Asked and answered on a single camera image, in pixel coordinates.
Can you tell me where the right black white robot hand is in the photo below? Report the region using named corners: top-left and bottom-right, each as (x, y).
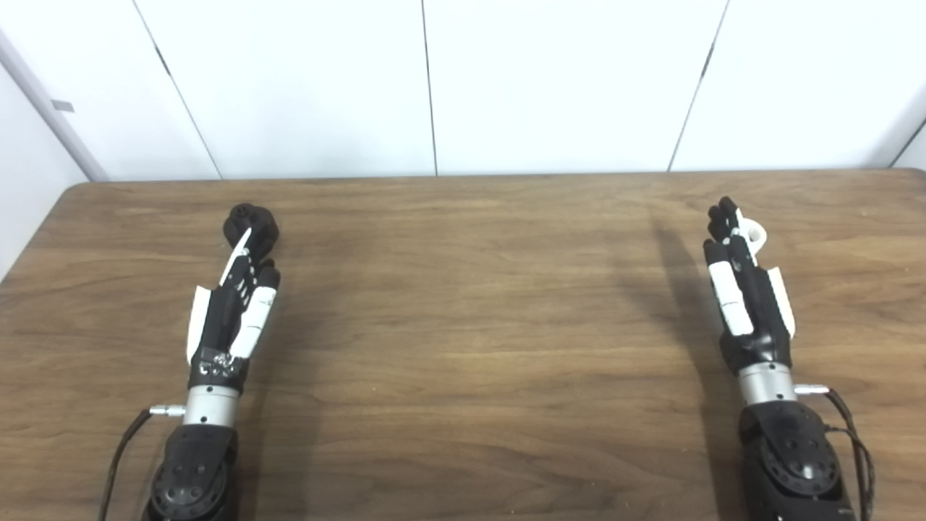
top-left (703, 196), bottom-right (797, 376)

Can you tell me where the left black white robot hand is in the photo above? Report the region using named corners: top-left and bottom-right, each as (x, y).
top-left (187, 228), bottom-right (281, 395)

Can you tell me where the white plastic ring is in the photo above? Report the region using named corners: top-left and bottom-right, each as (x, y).
top-left (738, 217), bottom-right (768, 265)

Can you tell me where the round black plastic part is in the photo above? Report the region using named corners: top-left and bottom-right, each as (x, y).
top-left (223, 203), bottom-right (280, 268)

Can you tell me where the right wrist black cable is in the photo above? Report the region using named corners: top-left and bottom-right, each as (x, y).
top-left (794, 384), bottom-right (876, 521)

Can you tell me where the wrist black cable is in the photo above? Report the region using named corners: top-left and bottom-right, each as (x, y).
top-left (794, 384), bottom-right (876, 521)
top-left (98, 407), bottom-right (185, 521)

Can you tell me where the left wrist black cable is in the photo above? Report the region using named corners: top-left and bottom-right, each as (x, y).
top-left (98, 407), bottom-right (185, 521)

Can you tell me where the grey wall corner post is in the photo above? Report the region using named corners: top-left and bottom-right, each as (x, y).
top-left (0, 27), bottom-right (109, 182)

